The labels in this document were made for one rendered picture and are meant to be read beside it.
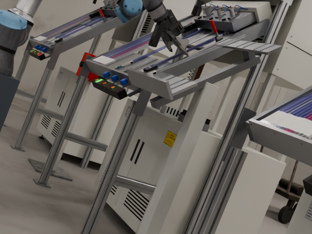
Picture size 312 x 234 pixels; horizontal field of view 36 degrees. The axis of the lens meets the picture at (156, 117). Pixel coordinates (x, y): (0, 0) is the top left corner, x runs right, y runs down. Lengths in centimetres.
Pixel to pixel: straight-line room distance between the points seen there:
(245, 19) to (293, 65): 35
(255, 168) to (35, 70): 437
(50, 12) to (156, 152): 427
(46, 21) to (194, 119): 470
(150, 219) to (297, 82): 108
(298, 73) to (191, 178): 75
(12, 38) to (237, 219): 139
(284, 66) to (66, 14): 438
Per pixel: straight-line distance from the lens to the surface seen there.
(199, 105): 184
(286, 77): 247
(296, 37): 248
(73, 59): 656
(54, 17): 641
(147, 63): 227
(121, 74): 219
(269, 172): 255
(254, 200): 255
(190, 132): 184
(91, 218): 209
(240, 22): 231
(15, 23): 194
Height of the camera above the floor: 70
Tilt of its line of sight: 2 degrees down
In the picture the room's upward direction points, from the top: 22 degrees clockwise
